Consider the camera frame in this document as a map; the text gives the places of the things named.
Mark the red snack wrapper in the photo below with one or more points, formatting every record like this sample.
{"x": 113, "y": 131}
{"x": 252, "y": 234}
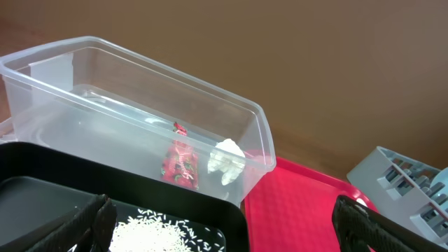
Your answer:
{"x": 180, "y": 166}

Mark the white rice pile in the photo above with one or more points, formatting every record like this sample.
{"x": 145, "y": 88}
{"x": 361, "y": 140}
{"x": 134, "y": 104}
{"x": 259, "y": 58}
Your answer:
{"x": 150, "y": 231}

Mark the grey dishwasher rack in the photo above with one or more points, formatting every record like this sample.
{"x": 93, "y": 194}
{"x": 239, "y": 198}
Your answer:
{"x": 400, "y": 188}

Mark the white tissue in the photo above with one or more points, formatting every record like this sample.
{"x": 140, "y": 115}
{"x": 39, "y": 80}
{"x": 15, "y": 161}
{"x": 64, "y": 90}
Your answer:
{"x": 227, "y": 158}

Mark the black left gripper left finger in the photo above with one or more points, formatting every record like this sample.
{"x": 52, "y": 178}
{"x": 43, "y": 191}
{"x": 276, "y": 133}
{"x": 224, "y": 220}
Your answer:
{"x": 90, "y": 229}

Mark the light blue plate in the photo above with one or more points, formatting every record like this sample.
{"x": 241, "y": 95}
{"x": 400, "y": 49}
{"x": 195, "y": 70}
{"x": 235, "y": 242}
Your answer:
{"x": 441, "y": 177}

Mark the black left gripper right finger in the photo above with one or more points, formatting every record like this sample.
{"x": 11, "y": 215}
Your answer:
{"x": 360, "y": 229}

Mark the black waste tray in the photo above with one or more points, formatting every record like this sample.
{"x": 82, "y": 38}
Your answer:
{"x": 38, "y": 183}

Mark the red plastic tray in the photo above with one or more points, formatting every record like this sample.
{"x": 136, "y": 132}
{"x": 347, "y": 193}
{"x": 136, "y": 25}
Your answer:
{"x": 290, "y": 209}

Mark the clear plastic bin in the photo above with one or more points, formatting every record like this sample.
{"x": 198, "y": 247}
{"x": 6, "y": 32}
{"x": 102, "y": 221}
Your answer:
{"x": 94, "y": 99}

